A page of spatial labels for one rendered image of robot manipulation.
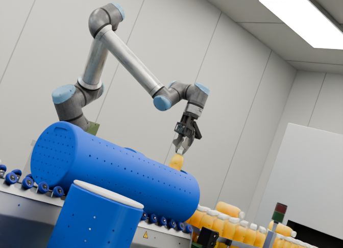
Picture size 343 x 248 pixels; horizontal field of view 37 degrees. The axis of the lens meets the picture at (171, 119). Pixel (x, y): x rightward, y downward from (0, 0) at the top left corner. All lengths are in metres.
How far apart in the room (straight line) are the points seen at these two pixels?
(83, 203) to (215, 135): 5.14
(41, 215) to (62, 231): 0.20
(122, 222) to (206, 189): 5.17
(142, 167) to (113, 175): 0.19
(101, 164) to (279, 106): 5.84
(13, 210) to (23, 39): 3.37
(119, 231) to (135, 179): 0.50
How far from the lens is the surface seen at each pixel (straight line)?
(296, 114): 7.75
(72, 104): 3.15
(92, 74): 3.14
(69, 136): 2.12
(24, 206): 2.02
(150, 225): 2.52
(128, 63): 2.71
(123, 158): 2.27
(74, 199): 1.88
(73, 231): 1.86
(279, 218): 2.92
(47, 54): 5.32
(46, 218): 2.08
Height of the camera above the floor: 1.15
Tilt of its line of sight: 7 degrees up
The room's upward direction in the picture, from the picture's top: 21 degrees clockwise
